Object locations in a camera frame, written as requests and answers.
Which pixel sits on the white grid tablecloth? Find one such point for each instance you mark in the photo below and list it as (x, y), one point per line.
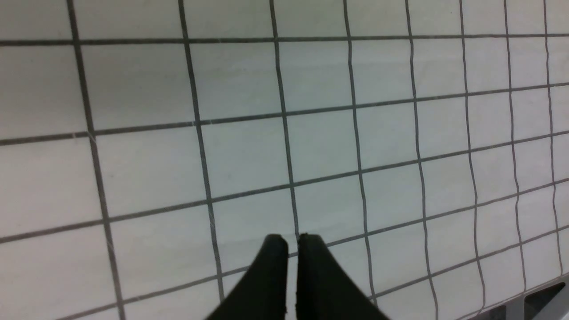
(148, 146)

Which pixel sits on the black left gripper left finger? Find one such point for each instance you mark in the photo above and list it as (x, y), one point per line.
(261, 292)

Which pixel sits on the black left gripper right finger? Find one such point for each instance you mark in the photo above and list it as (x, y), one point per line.
(324, 290)

